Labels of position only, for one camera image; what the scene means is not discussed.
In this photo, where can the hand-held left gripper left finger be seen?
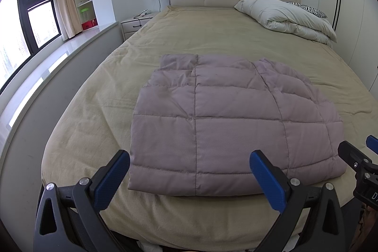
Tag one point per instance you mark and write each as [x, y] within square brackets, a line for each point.
[110, 178]

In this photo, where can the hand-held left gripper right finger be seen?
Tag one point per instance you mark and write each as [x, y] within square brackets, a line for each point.
[265, 181]

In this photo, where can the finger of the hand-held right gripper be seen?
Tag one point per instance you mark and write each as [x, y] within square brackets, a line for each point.
[351, 153]
[372, 142]

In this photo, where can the mauve puffer jacket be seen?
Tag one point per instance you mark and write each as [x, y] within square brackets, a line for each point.
[221, 122]

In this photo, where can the white wardrobe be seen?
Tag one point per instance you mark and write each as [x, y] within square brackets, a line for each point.
[354, 18]

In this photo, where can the white windowsill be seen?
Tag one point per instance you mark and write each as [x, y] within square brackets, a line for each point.
[59, 63]

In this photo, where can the zebra print pillow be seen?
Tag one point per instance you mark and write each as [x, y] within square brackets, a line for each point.
[313, 11]

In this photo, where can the white nightstand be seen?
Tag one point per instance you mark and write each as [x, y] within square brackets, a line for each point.
[133, 26]

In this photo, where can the white duvet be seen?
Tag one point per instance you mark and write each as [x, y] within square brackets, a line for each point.
[280, 15]

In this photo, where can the red box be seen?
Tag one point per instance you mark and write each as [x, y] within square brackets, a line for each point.
[88, 25]

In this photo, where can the bed with beige sheet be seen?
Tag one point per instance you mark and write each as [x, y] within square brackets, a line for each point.
[206, 33]

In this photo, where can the green container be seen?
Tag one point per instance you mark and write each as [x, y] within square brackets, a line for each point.
[85, 15]

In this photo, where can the small white device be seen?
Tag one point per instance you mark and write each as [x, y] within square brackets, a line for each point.
[144, 13]

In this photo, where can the black framed window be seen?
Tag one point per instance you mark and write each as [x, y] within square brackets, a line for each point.
[22, 18]

